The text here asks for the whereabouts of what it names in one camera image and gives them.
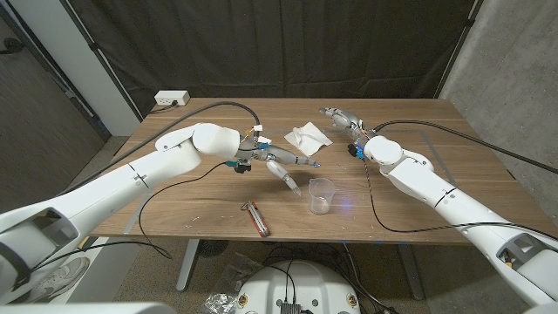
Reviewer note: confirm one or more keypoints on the white table leg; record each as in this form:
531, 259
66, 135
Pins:
187, 266

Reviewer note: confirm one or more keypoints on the clear plastic bag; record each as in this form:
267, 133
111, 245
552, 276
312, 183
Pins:
237, 272

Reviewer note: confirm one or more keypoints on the orange grey toy knife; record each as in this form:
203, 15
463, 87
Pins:
259, 222

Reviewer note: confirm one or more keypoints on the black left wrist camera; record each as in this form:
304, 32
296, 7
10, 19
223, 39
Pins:
242, 167

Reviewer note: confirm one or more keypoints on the black backdrop curtain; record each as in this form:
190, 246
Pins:
279, 48

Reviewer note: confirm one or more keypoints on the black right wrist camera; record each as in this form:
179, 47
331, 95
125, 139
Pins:
353, 150

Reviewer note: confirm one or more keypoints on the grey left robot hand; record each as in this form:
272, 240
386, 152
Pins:
283, 157

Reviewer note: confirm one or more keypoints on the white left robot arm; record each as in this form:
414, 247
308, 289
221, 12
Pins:
109, 187

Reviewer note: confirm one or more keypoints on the grey table leg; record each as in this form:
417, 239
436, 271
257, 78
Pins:
410, 270

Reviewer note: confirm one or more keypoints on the black backdrop pole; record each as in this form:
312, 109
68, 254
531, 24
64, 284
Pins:
468, 21
93, 45

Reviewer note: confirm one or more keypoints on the white robot chest cover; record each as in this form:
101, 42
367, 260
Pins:
87, 309

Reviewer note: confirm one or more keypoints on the clear plastic measuring cup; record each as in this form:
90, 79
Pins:
321, 202

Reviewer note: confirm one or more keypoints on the white power strip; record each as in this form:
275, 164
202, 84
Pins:
172, 97

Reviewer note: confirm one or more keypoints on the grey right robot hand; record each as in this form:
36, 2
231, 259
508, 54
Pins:
349, 120

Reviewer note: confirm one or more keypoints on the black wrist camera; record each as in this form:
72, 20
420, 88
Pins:
242, 167
353, 150

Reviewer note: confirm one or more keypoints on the grey heatsink box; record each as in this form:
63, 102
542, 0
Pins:
290, 308

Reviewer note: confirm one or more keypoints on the black round floor fan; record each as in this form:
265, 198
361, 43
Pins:
212, 247

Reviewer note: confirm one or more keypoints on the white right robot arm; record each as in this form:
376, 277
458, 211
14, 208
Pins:
436, 187

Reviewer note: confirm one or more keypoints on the white tissue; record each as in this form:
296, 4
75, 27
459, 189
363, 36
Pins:
311, 139

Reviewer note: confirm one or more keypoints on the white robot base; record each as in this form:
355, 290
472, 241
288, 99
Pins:
305, 283

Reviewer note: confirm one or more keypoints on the crumpled silver foil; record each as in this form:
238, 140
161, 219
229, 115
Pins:
220, 303

